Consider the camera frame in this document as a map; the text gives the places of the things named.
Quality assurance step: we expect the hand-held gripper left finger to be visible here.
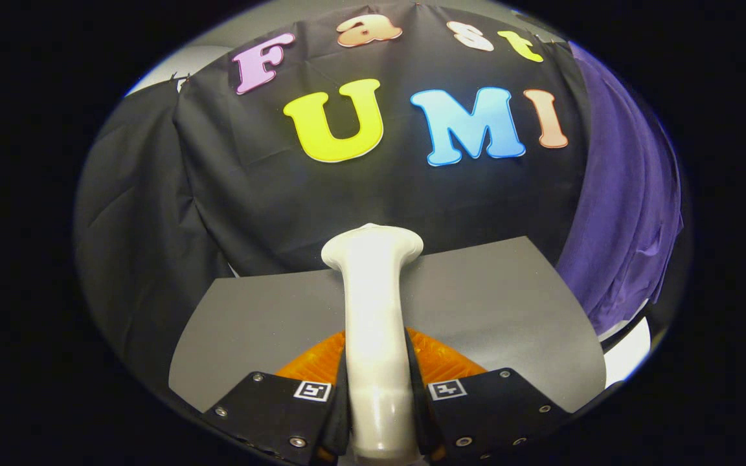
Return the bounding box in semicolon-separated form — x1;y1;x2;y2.
201;329;351;466

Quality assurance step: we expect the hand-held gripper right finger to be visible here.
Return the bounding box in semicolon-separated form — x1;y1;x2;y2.
404;327;571;463

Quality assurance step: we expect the white garment steamer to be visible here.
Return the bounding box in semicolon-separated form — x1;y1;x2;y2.
321;223;424;463

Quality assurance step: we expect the purple corduroy jacket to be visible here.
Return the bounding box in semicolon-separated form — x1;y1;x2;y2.
554;42;684;337

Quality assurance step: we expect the grey cabinet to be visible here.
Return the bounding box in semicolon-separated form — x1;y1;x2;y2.
168;236;607;415

